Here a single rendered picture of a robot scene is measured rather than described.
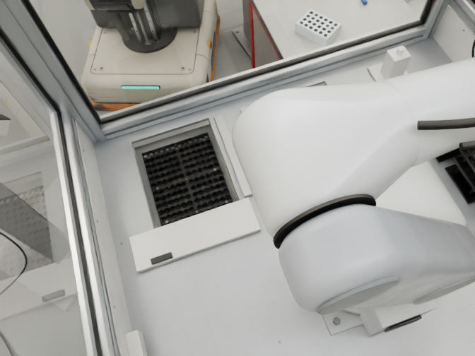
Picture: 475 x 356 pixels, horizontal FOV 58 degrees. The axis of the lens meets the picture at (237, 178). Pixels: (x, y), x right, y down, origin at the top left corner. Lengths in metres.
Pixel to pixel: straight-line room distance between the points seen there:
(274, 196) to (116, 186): 0.71
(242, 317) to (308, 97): 0.58
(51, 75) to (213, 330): 0.59
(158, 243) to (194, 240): 0.08
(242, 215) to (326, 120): 0.58
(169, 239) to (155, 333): 0.19
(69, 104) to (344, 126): 0.73
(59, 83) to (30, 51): 0.10
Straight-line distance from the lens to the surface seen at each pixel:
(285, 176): 0.36
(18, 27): 0.86
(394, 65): 1.11
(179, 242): 0.92
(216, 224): 0.92
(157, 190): 1.05
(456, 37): 1.23
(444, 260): 0.46
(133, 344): 0.85
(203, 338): 0.88
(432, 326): 0.93
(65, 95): 0.97
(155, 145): 1.19
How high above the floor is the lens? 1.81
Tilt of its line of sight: 62 degrees down
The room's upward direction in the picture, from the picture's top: 8 degrees counter-clockwise
